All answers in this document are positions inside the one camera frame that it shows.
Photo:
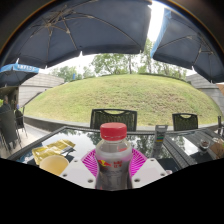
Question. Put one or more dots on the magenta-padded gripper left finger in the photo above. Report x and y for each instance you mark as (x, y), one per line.
(78, 171)

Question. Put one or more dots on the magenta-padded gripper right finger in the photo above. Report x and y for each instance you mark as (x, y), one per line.
(148, 171)

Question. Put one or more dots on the clear bottle with red cap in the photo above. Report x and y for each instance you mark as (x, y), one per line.
(113, 156)

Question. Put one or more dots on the yellow plastic packet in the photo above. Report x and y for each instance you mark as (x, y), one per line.
(50, 151)

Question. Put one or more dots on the grey squeeze tube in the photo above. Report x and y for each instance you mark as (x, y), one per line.
(160, 133)

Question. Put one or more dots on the dark wicker chair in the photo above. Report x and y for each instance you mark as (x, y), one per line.
(9, 128)
(113, 119)
(185, 122)

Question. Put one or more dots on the small glass ashtray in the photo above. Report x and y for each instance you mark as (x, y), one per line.
(204, 144)

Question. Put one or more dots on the dark wicker chairs group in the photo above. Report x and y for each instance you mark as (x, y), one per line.
(220, 121)

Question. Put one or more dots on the person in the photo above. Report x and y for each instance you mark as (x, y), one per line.
(5, 106)

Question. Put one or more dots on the light blue parasol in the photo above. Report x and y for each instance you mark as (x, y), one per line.
(16, 75)

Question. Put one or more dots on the dark blue parasol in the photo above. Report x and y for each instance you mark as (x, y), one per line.
(190, 46)
(83, 30)

